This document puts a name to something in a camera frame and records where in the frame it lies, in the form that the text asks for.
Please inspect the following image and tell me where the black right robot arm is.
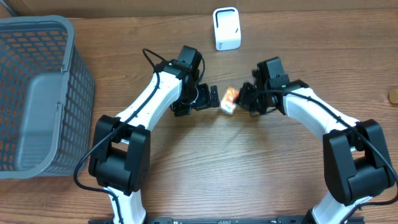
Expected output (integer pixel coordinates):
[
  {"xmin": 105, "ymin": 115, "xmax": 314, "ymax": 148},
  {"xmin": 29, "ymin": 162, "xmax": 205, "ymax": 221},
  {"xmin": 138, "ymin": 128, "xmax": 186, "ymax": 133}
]
[{"xmin": 235, "ymin": 57, "xmax": 397, "ymax": 223}]

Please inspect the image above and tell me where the white barcode scanner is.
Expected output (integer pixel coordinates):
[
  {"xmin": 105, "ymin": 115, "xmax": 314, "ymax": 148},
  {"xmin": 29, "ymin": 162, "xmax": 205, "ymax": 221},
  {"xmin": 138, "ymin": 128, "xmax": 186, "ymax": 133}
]
[{"xmin": 213, "ymin": 7, "xmax": 242, "ymax": 51}]

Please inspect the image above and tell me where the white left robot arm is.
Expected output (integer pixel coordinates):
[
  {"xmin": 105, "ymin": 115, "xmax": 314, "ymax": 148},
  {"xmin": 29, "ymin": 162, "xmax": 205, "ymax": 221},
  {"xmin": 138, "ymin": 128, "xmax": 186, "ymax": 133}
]
[{"xmin": 88, "ymin": 45, "xmax": 220, "ymax": 223}]

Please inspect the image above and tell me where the Kleenex tissue pack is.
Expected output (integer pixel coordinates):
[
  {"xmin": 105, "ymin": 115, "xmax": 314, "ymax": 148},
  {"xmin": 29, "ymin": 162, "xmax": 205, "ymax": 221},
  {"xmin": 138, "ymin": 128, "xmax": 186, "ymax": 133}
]
[{"xmin": 220, "ymin": 86, "xmax": 239, "ymax": 115}]

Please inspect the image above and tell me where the gold tube cap at edge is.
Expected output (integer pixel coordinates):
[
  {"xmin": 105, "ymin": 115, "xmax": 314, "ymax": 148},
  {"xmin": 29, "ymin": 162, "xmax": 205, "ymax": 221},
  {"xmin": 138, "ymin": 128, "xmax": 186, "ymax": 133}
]
[{"xmin": 388, "ymin": 89, "xmax": 398, "ymax": 105}]

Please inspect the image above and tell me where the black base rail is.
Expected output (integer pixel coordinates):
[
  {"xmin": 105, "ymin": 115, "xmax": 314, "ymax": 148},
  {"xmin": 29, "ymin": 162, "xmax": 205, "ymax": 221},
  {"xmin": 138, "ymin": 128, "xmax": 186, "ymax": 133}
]
[{"xmin": 88, "ymin": 216, "xmax": 365, "ymax": 224}]

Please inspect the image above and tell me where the grey plastic basket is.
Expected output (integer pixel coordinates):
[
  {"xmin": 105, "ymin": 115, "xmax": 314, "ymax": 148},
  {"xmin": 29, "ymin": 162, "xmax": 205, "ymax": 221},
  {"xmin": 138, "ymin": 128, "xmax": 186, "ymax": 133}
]
[{"xmin": 1, "ymin": 16, "xmax": 95, "ymax": 179}]

